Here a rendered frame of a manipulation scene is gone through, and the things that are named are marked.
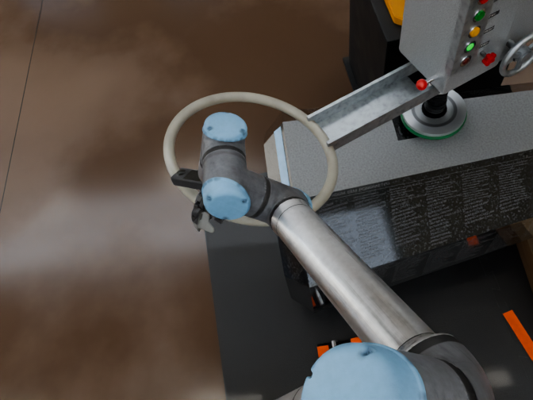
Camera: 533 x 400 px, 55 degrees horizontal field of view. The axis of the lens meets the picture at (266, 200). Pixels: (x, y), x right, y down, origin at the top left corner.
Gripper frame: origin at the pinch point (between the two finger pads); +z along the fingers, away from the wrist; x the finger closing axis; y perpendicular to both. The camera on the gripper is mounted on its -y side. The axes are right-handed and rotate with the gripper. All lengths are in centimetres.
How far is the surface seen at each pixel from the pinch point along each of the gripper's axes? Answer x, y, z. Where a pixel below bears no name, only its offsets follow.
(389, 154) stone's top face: 68, 30, 10
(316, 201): 18.3, 22.5, -8.2
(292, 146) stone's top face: 58, -1, 19
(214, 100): 32.3, -20.0, -7.5
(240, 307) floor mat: 38, 6, 109
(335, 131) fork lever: 47.0, 14.3, -6.8
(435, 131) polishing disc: 78, 40, -1
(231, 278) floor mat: 47, -6, 108
